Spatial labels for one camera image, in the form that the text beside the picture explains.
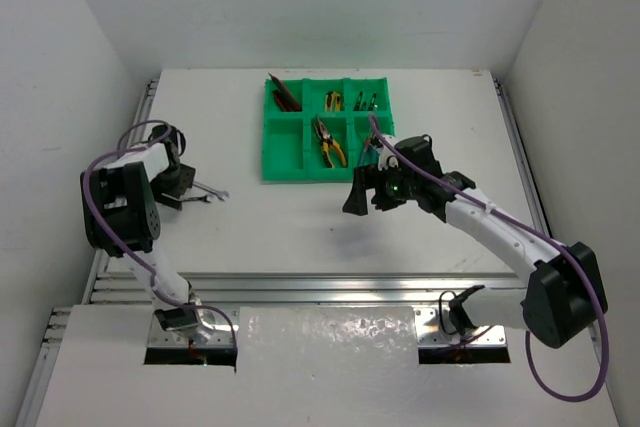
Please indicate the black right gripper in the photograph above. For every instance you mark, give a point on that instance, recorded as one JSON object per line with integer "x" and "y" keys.
{"x": 365, "y": 178}

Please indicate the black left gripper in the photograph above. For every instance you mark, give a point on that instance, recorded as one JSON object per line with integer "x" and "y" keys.
{"x": 177, "y": 182}

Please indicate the silver open-end wrench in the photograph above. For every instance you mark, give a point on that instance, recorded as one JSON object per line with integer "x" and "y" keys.
{"x": 203, "y": 198}
{"x": 220, "y": 194}

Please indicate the yellow handle needle-nose pliers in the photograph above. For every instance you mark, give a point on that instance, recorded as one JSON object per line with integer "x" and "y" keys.
{"x": 328, "y": 144}

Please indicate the green black precision screwdriver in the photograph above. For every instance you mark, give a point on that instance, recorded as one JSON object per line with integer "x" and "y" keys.
{"x": 358, "y": 101}
{"x": 368, "y": 102}

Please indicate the yellow black utility knife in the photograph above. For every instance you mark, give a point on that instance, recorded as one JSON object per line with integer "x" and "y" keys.
{"x": 328, "y": 103}

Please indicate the small yellow black cutter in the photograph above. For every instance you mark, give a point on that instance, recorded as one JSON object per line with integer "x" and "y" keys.
{"x": 337, "y": 102}

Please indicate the red black utility knife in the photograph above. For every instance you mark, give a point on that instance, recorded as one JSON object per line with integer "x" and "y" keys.
{"x": 291, "y": 91}

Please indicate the red black box cutter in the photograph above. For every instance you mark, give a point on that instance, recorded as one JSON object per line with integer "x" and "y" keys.
{"x": 281, "y": 102}

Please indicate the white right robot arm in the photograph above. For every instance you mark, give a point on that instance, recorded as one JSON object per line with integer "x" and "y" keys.
{"x": 560, "y": 283}

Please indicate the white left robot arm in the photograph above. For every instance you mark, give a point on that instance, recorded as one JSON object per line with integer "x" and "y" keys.
{"x": 120, "y": 194}

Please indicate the green six-compartment bin tray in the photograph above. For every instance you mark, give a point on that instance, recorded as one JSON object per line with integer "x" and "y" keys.
{"x": 290, "y": 149}

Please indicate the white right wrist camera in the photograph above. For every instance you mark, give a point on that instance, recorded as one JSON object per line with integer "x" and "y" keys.
{"x": 386, "y": 157}

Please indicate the aluminium front rail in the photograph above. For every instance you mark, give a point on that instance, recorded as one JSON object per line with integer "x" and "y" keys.
{"x": 230, "y": 292}

